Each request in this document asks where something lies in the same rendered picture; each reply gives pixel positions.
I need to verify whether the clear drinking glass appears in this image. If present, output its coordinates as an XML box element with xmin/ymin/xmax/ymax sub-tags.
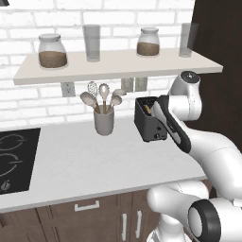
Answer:
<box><xmin>178</xmin><ymin>22</ymin><xmax>199</xmax><ymax>59</ymax></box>
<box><xmin>81</xmin><ymin>24</ymin><xmax>102</xmax><ymax>63</ymax></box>

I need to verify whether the black toaster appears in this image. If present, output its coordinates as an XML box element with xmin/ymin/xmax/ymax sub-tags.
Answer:
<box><xmin>133</xmin><ymin>95</ymin><xmax>170</xmax><ymax>144</ymax></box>

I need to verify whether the glass jar with brown contents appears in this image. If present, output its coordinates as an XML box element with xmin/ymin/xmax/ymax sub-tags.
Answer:
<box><xmin>37</xmin><ymin>33</ymin><xmax>69</xmax><ymax>70</ymax></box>
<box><xmin>135</xmin><ymin>26</ymin><xmax>162</xmax><ymax>58</ymax></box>

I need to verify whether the brown cupboard front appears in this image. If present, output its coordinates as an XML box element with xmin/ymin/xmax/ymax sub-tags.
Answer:
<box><xmin>0</xmin><ymin>210</ymin><xmax>43</xmax><ymax>242</ymax></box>

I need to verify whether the wooden-handled pale spoon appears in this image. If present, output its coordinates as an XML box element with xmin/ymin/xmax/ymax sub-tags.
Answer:
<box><xmin>79</xmin><ymin>91</ymin><xmax>102</xmax><ymax>114</ymax></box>
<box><xmin>98</xmin><ymin>82</ymin><xmax>111</xmax><ymax>114</ymax></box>
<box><xmin>107</xmin><ymin>95</ymin><xmax>124</xmax><ymax>114</ymax></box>

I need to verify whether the brown cupboard door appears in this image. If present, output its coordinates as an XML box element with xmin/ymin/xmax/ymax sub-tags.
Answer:
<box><xmin>130</xmin><ymin>188</ymin><xmax>163</xmax><ymax>242</ymax></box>
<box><xmin>117</xmin><ymin>192</ymin><xmax>134</xmax><ymax>242</ymax></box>

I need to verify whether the metal whisk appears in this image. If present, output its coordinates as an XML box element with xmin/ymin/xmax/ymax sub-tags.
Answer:
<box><xmin>87</xmin><ymin>80</ymin><xmax>99</xmax><ymax>109</ymax></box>

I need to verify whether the pale slotted spatula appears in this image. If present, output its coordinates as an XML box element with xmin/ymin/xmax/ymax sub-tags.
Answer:
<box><xmin>112</xmin><ymin>88</ymin><xmax>128</xmax><ymax>98</ymax></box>

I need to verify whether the white drawer handle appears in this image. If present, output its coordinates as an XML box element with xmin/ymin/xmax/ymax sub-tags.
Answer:
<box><xmin>74</xmin><ymin>199</ymin><xmax>101</xmax><ymax>213</ymax></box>

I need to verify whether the brown drawer front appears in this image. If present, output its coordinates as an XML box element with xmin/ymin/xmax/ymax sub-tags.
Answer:
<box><xmin>35</xmin><ymin>193</ymin><xmax>123</xmax><ymax>242</ymax></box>

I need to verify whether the white cupboard handle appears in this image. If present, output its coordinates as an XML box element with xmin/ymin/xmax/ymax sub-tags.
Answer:
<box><xmin>121</xmin><ymin>213</ymin><xmax>129</xmax><ymax>242</ymax></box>
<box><xmin>134</xmin><ymin>210</ymin><xmax>143</xmax><ymax>240</ymax></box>

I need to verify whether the black hob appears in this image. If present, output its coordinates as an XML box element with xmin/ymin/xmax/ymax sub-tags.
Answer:
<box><xmin>0</xmin><ymin>127</ymin><xmax>43</xmax><ymax>196</ymax></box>

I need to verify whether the pale wall shelf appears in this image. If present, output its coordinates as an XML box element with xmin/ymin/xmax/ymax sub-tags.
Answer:
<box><xmin>12</xmin><ymin>47</ymin><xmax>224</xmax><ymax>86</ymax></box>

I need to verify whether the dark brown tall cupboard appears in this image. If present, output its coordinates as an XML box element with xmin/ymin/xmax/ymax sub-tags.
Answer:
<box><xmin>188</xmin><ymin>0</ymin><xmax>242</xmax><ymax>144</ymax></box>

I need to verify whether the grey utensil pot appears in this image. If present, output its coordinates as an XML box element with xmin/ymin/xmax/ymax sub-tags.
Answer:
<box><xmin>93</xmin><ymin>106</ymin><xmax>115</xmax><ymax>137</ymax></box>

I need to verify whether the grey wall socket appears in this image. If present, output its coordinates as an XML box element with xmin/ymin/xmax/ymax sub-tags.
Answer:
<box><xmin>134</xmin><ymin>77</ymin><xmax>148</xmax><ymax>93</ymax></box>
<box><xmin>60</xmin><ymin>81</ymin><xmax>77</xmax><ymax>98</ymax></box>
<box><xmin>120</xmin><ymin>78</ymin><xmax>135</xmax><ymax>94</ymax></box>

